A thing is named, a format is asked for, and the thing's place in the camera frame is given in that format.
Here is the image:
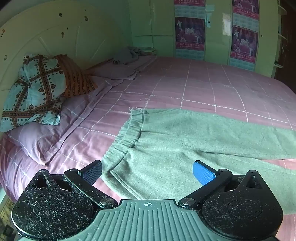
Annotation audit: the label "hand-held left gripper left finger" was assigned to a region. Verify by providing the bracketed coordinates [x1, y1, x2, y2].
[31, 160, 117, 208]

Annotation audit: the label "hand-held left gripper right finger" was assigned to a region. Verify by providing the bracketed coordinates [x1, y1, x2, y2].
[179, 160, 266, 209]

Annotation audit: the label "grey-green pants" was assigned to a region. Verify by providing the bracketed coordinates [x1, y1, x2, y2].
[101, 108, 296, 215]

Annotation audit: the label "purple pillow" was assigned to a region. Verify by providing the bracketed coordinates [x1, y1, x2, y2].
[7, 93, 97, 166]

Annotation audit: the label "pink checked bed sheet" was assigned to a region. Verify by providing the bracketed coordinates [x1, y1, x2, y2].
[0, 56, 296, 241]

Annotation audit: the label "orange striped pillow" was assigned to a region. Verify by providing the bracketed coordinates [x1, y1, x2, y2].
[54, 54, 99, 99]

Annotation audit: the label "blue patterned pillow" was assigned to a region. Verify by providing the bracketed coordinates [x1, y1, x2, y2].
[0, 54, 67, 132]

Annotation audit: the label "folded purple blanket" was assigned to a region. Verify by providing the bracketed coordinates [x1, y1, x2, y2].
[89, 55, 158, 80]

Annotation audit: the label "grey crumpled cloth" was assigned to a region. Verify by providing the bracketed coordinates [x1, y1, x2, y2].
[113, 46, 149, 65]

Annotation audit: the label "pale green wardrobe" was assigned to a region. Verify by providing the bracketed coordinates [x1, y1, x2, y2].
[128, 0, 281, 78]

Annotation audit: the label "white bed headboard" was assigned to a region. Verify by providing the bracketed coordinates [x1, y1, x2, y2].
[0, 4, 133, 93]

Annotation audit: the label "dark wooden door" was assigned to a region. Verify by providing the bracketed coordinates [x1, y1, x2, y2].
[275, 0, 296, 93]

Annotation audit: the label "white corner shelf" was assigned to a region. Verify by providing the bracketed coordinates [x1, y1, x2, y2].
[275, 4, 287, 68]

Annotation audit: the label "purple wall poster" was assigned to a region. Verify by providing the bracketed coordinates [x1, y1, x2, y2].
[231, 25, 259, 58]
[175, 17, 206, 50]

